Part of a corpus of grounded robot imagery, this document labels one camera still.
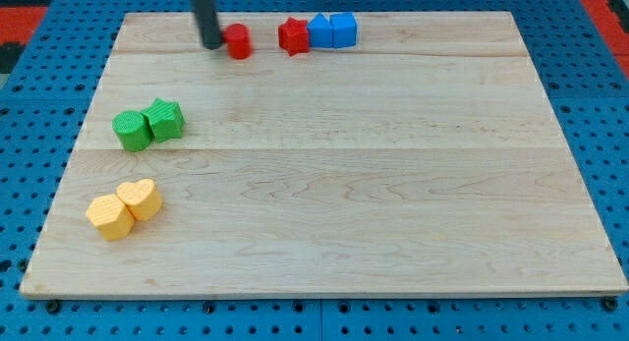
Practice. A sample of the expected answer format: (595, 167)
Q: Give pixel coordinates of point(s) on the red cylinder block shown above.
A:
(237, 38)

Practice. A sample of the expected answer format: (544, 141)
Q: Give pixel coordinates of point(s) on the yellow heart block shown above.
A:
(142, 198)

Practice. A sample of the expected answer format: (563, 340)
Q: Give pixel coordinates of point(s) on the light wooden board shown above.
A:
(425, 162)

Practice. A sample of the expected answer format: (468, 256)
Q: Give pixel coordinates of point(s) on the red star block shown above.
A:
(294, 37)

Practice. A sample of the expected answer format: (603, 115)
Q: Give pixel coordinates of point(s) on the blue pentagon block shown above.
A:
(320, 32)

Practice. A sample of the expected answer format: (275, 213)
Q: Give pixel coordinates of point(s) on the blue cube block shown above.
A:
(345, 29)

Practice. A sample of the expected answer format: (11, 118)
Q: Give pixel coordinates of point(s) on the green star block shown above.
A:
(165, 119)

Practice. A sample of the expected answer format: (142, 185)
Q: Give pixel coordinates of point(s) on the green cylinder block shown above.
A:
(132, 130)

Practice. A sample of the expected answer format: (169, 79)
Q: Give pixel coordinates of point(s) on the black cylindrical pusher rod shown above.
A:
(208, 24)

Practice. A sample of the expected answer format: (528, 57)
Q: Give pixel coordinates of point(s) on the yellow hexagon block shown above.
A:
(111, 217)

